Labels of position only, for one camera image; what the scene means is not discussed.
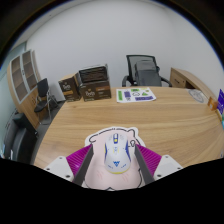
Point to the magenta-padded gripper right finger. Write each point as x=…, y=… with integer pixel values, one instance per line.
x=151, y=161

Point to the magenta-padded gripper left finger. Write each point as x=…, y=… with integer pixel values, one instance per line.
x=75, y=161

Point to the white and blue computer mouse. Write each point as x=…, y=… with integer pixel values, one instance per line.
x=116, y=155

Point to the pink cartoon-shaped mouse pad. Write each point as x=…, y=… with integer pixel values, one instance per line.
x=98, y=173

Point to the black sofa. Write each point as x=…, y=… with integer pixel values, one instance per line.
x=16, y=136

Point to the white sticker sheet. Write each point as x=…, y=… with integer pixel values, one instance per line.
x=135, y=95

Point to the small black chair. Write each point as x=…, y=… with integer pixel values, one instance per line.
x=43, y=96

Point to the small dark cardboard box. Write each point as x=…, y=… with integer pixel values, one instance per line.
x=69, y=89

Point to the large dark cardboard box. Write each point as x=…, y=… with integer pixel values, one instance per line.
x=95, y=85

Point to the wooden side cabinet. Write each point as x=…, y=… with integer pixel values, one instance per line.
x=186, y=80

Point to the black mesh office chair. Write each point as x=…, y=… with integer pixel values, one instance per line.
x=146, y=71

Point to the purple upright card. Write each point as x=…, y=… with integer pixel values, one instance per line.
x=221, y=101

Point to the wooden shelf unit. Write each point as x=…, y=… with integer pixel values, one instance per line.
x=21, y=80

